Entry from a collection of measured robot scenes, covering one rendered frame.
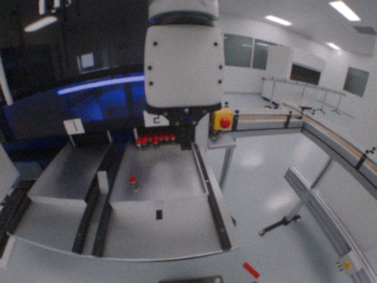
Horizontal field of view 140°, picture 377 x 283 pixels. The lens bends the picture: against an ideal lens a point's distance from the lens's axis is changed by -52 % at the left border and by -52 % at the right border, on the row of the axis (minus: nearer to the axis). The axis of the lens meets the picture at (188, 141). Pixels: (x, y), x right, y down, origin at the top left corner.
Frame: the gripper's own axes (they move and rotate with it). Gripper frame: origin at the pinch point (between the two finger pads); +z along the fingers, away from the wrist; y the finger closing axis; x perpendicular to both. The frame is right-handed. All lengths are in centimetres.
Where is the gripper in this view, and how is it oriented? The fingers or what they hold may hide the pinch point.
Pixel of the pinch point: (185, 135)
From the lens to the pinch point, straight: 22.2
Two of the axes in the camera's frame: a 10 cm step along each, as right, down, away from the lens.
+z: 0.0, 8.4, 5.4
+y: -9.9, 0.7, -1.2
